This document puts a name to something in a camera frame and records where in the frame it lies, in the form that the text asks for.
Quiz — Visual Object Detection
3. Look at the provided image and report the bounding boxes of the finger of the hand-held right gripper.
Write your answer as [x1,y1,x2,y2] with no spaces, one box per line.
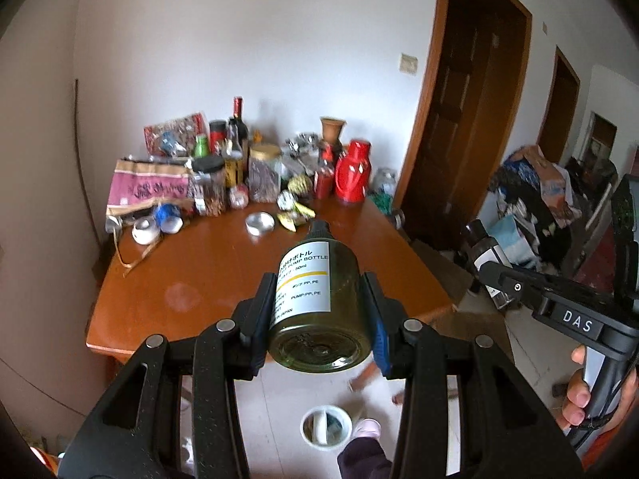
[476,259,555,317]

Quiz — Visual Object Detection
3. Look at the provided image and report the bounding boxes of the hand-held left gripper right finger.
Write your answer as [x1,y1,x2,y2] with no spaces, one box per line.
[362,272,585,479]

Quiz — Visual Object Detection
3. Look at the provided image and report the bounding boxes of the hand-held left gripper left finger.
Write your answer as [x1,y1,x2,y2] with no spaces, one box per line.
[59,272,280,479]

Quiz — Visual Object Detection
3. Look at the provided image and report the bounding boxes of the dark bottle with white label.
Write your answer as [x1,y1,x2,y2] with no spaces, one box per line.
[460,220,515,311]

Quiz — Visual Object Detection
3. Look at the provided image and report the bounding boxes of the green pump bottle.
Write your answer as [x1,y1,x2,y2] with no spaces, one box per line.
[267,220,375,372]

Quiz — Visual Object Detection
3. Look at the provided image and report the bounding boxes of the white plastic bucket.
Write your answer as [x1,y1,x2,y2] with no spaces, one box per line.
[301,406,353,452]

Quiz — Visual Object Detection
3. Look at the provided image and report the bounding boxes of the person's right hand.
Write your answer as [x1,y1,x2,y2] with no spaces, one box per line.
[560,346,592,431]

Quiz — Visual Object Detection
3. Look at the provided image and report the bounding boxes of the light blue bag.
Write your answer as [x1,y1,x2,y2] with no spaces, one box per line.
[486,214,530,270]

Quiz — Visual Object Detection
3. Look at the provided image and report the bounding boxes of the wooden table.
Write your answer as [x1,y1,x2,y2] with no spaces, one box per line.
[86,194,452,360]

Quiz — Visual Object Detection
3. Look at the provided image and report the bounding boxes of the pink slipper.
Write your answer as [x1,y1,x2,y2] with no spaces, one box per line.
[352,418,383,440]

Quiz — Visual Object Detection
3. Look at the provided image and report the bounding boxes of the round metal tin lid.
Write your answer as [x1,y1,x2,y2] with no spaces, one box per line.
[246,212,275,236]

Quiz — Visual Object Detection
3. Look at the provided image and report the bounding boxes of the pile of clothes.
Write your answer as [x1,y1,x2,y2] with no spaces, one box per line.
[492,144,615,270]

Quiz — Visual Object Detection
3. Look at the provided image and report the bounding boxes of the yellow crumpled wrappers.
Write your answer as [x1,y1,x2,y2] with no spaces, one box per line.
[277,202,315,232]

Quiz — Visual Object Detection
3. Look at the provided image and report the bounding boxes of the person's leg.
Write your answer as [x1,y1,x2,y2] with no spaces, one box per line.
[337,436,393,479]

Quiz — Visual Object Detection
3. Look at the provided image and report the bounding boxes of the blue plastic wrapper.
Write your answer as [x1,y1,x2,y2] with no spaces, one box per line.
[155,204,183,234]

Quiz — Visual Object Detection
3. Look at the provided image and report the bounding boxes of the small white round container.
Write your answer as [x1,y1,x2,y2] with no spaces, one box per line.
[132,218,161,245]

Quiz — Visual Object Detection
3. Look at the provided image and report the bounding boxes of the black lid plastic jar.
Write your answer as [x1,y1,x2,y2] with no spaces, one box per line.
[190,156,228,217]

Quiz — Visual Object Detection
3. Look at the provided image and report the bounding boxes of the gold lid plastic jar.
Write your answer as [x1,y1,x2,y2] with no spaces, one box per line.
[248,144,281,204]

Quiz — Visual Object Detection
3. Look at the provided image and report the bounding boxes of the red plastic bottle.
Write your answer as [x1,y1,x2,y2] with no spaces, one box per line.
[314,152,335,199]

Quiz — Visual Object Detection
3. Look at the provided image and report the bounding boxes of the clear bottle with yellow label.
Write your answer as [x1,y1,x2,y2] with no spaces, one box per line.
[222,125,244,188]

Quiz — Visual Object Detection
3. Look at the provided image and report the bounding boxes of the pink gift bag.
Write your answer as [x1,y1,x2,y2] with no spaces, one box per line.
[106,158,193,220]

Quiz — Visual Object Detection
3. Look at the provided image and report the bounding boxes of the red thermos jug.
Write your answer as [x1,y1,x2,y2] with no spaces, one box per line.
[334,140,373,203]

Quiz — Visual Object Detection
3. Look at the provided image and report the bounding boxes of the clear plastic bag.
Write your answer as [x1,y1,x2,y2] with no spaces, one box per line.
[282,132,320,175]

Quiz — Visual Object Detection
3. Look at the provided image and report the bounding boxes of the wooden door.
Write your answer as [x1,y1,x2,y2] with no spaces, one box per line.
[399,0,532,250]

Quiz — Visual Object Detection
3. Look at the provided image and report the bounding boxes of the dark canister with red band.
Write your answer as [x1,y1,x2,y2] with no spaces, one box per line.
[208,120,228,153]

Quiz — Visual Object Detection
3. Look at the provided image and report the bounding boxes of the dark wine bottle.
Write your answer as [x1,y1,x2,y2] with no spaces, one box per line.
[228,96,249,160]

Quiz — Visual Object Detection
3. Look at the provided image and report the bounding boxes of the brown ceramic vase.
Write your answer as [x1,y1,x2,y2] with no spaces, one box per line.
[320,116,347,153]

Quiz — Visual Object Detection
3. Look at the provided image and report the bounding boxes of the red printed packet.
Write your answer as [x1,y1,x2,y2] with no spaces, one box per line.
[144,112,209,158]

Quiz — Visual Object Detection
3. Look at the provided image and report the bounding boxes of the wooden doorway frame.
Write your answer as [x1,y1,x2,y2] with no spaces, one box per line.
[538,46,581,163]

